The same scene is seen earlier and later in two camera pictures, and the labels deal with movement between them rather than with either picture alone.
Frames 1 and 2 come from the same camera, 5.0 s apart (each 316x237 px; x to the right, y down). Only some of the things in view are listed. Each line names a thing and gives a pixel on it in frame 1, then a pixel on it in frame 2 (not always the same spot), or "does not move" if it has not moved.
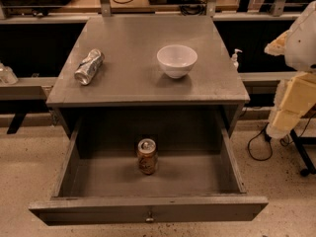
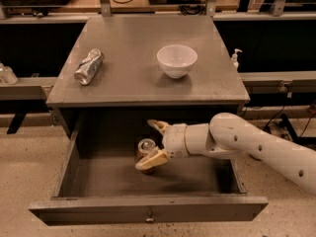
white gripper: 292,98 to 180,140
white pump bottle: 234,59 does not move
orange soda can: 147,156 does not move
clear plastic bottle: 7,75 does not move
